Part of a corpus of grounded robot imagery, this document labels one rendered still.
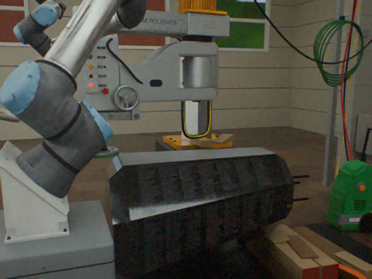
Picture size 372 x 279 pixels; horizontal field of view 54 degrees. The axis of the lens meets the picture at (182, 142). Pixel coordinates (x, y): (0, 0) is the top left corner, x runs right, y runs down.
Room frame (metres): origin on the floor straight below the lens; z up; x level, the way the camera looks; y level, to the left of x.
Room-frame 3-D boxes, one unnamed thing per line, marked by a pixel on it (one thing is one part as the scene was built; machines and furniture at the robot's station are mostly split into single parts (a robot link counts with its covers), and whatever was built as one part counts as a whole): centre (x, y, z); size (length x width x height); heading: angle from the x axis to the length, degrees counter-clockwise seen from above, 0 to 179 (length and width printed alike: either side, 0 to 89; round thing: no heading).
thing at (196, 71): (2.47, -0.10, 1.34); 0.19 x 0.19 x 0.20
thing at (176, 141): (3.12, -0.12, 0.76); 0.49 x 0.49 x 0.05; 17
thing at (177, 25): (2.33, 0.18, 1.62); 0.96 x 0.25 x 0.17; 117
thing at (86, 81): (2.04, 0.50, 1.37); 0.08 x 0.03 x 0.28; 117
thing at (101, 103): (2.21, 0.42, 1.32); 0.36 x 0.22 x 0.45; 117
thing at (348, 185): (3.10, -1.50, 0.43); 0.35 x 0.35 x 0.87; 2
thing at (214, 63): (2.92, -0.12, 1.36); 0.74 x 0.34 x 0.25; 178
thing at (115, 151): (2.18, 0.49, 0.87); 0.22 x 0.22 x 0.04
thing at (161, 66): (2.34, 0.14, 1.30); 0.74 x 0.23 x 0.49; 117
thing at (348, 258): (2.20, -1.12, 0.13); 0.25 x 0.10 x 0.01; 26
